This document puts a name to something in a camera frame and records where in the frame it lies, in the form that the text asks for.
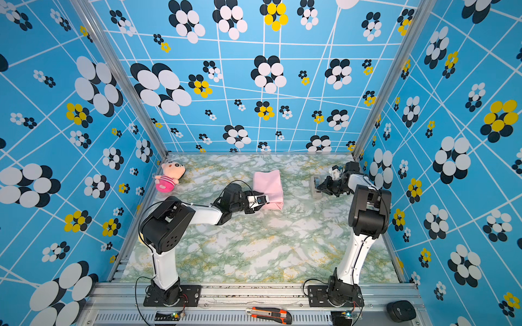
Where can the red black utility knife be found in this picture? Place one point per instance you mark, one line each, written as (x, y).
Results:
(277, 315)

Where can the pink plush doll toy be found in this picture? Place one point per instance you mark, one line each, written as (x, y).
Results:
(172, 173)

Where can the purple wrapping paper sheet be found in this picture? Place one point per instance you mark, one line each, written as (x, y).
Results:
(270, 185)

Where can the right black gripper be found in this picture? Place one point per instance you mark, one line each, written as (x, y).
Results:
(326, 187)

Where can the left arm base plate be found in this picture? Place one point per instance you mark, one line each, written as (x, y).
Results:
(176, 296)

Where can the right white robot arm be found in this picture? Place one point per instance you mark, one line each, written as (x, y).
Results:
(368, 217)

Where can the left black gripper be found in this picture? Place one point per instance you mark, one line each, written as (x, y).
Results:
(249, 194)

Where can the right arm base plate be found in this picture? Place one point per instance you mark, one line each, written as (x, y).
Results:
(334, 293)

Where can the black computer mouse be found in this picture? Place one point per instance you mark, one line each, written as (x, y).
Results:
(401, 311)

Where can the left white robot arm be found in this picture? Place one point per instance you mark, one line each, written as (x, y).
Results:
(163, 229)

